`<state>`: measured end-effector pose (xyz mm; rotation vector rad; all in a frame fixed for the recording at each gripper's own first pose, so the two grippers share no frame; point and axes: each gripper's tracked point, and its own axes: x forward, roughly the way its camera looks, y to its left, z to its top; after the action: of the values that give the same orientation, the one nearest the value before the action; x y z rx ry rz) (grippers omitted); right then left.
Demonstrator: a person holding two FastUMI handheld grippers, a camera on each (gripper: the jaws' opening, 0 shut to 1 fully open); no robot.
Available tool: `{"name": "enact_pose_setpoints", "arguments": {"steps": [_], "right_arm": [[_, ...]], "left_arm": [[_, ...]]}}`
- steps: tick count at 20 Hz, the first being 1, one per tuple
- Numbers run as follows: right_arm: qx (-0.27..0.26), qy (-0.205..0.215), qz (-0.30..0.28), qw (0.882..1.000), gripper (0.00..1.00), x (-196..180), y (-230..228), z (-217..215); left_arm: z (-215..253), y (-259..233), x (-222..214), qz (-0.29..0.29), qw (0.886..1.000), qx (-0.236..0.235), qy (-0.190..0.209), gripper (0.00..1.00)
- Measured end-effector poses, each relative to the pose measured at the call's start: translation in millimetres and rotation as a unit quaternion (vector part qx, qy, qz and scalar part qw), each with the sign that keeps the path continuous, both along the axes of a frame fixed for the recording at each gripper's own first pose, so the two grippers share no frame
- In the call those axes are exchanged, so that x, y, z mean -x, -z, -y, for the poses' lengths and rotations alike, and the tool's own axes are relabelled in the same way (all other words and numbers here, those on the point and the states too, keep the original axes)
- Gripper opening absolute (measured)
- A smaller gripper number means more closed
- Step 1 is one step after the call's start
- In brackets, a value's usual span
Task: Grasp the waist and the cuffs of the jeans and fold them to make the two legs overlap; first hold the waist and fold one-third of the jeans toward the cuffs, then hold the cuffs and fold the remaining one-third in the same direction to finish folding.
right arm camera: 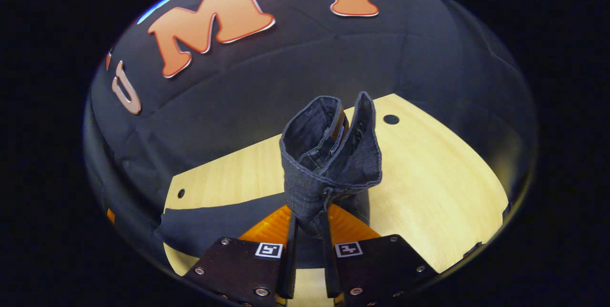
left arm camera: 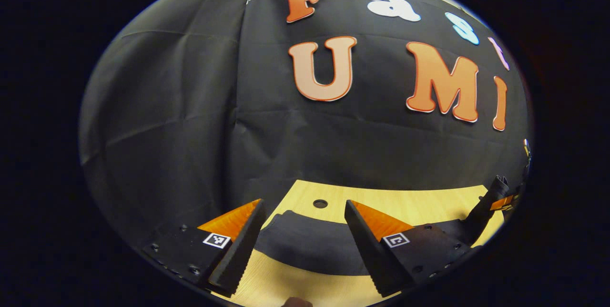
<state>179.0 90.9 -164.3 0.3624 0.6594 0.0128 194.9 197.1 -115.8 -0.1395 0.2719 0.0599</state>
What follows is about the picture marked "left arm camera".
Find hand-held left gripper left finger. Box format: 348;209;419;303
142;198;267;298

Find black jeans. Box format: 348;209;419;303
253;175;511;277

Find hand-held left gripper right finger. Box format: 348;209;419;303
344;199;478;298

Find black backdrop cloth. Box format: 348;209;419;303
79;0;533;260

